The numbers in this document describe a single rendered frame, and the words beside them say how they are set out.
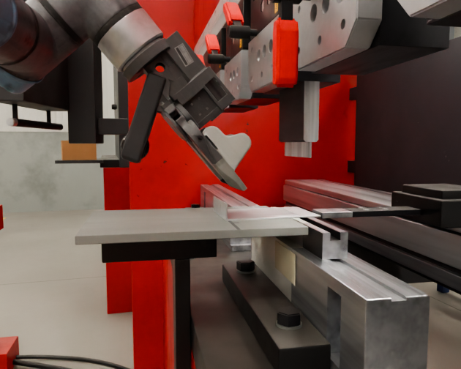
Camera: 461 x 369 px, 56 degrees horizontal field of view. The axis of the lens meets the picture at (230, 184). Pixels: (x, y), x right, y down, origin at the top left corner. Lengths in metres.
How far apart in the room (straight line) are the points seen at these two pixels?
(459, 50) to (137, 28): 0.79
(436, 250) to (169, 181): 0.91
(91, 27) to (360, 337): 0.45
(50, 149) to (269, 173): 6.41
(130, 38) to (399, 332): 0.42
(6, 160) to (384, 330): 7.54
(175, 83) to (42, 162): 7.17
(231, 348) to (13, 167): 7.37
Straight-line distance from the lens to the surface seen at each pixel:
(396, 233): 0.82
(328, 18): 0.42
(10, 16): 0.47
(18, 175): 7.77
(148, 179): 1.42
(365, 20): 0.37
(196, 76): 0.55
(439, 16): 0.31
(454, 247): 0.71
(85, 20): 0.58
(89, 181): 7.66
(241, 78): 0.74
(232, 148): 0.55
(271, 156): 1.48
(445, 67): 1.18
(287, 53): 0.43
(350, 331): 0.42
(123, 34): 0.56
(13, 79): 0.59
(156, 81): 0.56
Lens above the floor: 1.10
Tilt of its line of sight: 5 degrees down
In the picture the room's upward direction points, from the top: straight up
